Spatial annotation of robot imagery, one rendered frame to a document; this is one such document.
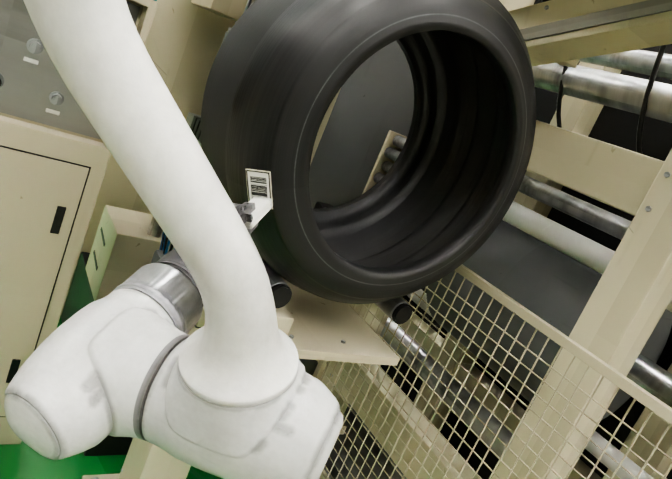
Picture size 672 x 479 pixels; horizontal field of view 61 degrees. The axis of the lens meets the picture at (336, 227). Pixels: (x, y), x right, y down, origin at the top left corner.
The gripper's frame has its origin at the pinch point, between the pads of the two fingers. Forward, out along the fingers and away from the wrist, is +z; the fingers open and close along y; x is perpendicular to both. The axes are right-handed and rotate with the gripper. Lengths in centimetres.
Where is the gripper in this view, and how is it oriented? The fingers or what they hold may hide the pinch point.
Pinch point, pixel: (252, 212)
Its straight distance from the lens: 82.7
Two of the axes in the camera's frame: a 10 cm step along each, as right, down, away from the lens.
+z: 3.4, -4.7, 8.2
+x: 9.4, 1.0, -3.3
